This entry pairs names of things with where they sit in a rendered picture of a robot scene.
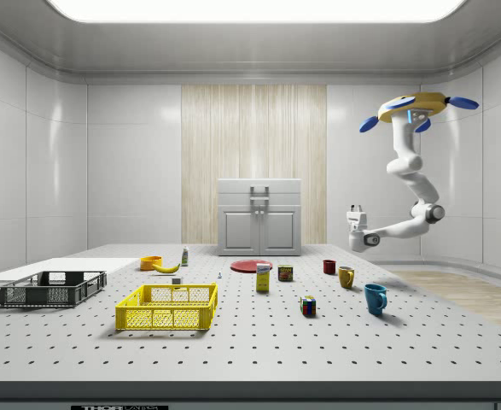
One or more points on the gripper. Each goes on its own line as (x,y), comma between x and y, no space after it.
(357,221)

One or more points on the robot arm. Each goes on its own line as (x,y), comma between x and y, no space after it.
(421,183)

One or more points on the red mug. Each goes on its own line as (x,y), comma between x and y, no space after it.
(328,267)

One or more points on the yellow mug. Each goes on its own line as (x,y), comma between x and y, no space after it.
(344,278)

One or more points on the blue mug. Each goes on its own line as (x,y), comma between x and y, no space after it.
(374,302)

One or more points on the flat-sided can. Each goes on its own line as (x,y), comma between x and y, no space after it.
(285,273)

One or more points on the white cabinet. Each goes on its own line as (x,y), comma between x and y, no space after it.
(258,222)

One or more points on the puzzle cube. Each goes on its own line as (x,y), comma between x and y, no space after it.
(308,306)

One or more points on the yellow and white box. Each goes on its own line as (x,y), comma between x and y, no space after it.
(263,279)

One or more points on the red plate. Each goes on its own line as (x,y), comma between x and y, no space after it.
(246,267)

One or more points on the drone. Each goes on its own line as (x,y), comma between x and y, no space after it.
(421,102)

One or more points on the tall white bottle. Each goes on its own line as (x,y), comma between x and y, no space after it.
(184,257)

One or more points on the banana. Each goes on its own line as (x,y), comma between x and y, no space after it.
(167,269)

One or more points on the yellow bowl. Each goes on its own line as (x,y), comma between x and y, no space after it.
(147,263)

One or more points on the yellow basket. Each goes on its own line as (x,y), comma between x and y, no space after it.
(164,318)

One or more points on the dark grey basket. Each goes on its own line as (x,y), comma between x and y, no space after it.
(41,295)

